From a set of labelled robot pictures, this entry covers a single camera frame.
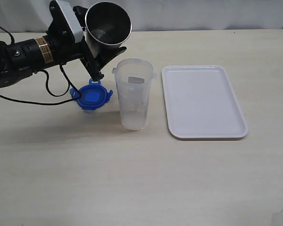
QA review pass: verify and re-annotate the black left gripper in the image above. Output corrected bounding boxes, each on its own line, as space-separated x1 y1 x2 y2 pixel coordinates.
46 0 127 80

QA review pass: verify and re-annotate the stainless steel cup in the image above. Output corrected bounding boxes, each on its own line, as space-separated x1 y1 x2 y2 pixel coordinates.
84 1 132 57

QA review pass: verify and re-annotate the blue plastic lid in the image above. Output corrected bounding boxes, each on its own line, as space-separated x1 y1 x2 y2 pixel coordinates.
69 78 113 111

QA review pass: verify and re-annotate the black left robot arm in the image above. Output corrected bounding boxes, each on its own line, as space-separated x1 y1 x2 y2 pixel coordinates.
0 0 132 88

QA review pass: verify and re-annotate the clear plastic container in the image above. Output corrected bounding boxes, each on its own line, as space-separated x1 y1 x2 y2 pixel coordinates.
112 58 157 130

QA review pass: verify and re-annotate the white rectangular tray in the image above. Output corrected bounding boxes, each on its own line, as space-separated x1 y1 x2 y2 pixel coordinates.
161 65 249 140

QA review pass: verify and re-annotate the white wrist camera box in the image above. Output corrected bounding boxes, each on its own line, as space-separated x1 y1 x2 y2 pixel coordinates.
56 0 83 43

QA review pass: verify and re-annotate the black cable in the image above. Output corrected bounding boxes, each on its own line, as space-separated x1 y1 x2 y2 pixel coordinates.
0 20 83 106

